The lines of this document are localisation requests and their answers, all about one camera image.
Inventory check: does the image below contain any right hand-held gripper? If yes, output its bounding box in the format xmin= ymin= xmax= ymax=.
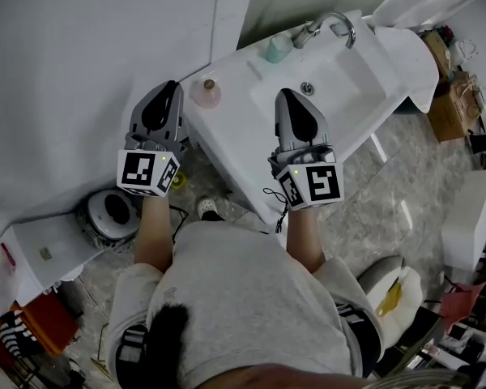
xmin=267 ymin=89 xmax=345 ymax=210

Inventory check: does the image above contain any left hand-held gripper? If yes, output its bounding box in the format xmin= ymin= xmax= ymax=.
xmin=117 ymin=80 xmax=186 ymax=197

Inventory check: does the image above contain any translucent pink bottle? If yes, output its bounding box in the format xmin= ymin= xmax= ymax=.
xmin=188 ymin=78 xmax=223 ymax=109

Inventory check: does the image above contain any person's left forearm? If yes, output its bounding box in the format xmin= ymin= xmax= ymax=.
xmin=134 ymin=194 xmax=175 ymax=275

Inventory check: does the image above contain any person's right forearm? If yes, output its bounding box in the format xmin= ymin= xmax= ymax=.
xmin=285 ymin=206 xmax=326 ymax=275

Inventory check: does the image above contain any white bathroom sink with faucet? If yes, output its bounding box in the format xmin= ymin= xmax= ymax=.
xmin=181 ymin=9 xmax=413 ymax=225

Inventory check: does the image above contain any teal plastic cup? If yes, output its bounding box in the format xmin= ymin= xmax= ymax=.
xmin=266 ymin=34 xmax=294 ymax=65

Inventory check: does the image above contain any chrome faucet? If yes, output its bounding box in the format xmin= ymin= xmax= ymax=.
xmin=292 ymin=11 xmax=356 ymax=50

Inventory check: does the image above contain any person's white clog shoe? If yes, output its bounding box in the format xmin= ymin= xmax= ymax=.
xmin=196 ymin=195 xmax=220 ymax=218

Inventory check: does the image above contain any dark green bin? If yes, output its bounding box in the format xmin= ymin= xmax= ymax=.
xmin=391 ymin=98 xmax=423 ymax=116

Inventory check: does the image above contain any white round appliance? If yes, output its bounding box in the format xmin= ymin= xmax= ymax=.
xmin=76 ymin=188 xmax=141 ymax=251

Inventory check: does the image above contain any white curved panel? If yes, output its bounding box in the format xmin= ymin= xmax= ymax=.
xmin=373 ymin=24 xmax=441 ymax=113

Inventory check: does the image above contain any large cardboard box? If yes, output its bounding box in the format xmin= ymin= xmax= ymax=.
xmin=427 ymin=71 xmax=481 ymax=143

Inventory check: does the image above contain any small cardboard box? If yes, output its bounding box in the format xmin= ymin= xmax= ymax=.
xmin=420 ymin=30 xmax=454 ymax=76

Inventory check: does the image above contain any white rectangular cabinet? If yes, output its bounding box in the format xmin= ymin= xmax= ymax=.
xmin=0 ymin=212 xmax=107 ymax=304

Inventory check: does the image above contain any person's grey shirt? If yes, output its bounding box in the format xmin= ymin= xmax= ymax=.
xmin=107 ymin=220 xmax=386 ymax=389

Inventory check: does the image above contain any white box appliance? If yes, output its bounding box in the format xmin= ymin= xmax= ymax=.
xmin=441 ymin=168 xmax=486 ymax=273

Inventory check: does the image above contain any yellow cloth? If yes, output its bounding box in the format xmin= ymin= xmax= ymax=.
xmin=375 ymin=281 xmax=403 ymax=318

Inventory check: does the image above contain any white cushioned chair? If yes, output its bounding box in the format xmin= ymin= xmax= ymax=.
xmin=356 ymin=255 xmax=424 ymax=340

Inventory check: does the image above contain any orange box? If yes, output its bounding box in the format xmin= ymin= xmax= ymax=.
xmin=19 ymin=293 xmax=80 ymax=357

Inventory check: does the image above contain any red cloth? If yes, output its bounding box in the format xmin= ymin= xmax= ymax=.
xmin=439 ymin=281 xmax=486 ymax=336

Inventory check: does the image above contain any black white striped fabric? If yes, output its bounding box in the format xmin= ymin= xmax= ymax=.
xmin=0 ymin=312 xmax=38 ymax=361

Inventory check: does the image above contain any black lanyard cord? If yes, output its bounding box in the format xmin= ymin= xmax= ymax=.
xmin=262 ymin=187 xmax=291 ymax=235
xmin=168 ymin=203 xmax=190 ymax=245

